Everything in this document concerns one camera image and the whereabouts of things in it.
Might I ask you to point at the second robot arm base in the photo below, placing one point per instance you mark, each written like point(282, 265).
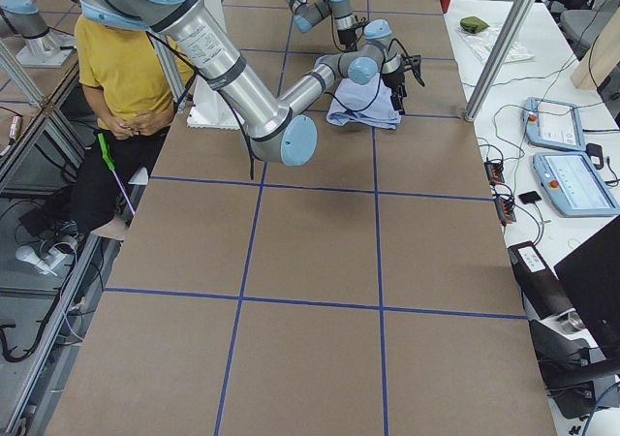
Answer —
point(44, 46)

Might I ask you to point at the near black USB hub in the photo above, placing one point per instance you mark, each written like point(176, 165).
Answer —
point(504, 205)

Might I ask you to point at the lower blue teach pendant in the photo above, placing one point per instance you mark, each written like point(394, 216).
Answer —
point(573, 185)

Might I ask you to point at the black box white label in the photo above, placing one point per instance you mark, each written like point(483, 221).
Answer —
point(537, 281)

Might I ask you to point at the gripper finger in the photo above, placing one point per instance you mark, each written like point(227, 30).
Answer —
point(397, 103)

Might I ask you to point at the black device under monitor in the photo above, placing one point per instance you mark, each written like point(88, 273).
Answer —
point(574, 374)

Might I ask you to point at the upper blue teach pendant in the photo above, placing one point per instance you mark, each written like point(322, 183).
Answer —
point(553, 124)

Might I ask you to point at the black monitor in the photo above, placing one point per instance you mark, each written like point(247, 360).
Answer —
point(589, 275)

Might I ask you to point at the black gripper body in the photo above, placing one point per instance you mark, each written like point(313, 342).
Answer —
point(345, 37)
point(393, 80)

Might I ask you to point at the black usb hub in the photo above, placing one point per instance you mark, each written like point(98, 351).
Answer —
point(504, 205)
point(494, 171)

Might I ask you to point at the person in yellow shirt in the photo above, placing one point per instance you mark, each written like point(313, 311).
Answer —
point(126, 87)

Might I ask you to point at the far black USB hub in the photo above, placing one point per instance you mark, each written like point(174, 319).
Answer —
point(494, 171)

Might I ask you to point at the green purple handled tool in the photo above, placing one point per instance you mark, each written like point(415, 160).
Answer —
point(106, 155)

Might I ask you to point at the olive green folded cloth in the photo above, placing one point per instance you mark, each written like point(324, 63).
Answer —
point(473, 24)

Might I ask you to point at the light blue striped shirt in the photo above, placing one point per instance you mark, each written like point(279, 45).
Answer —
point(369, 104)

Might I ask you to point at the black phone on desk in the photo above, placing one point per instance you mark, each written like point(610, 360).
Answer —
point(530, 197)

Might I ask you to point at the aluminium camera post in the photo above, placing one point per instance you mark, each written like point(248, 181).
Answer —
point(515, 18)

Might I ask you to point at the blue teach pendant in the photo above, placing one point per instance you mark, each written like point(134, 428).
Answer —
point(553, 124)
point(573, 185)

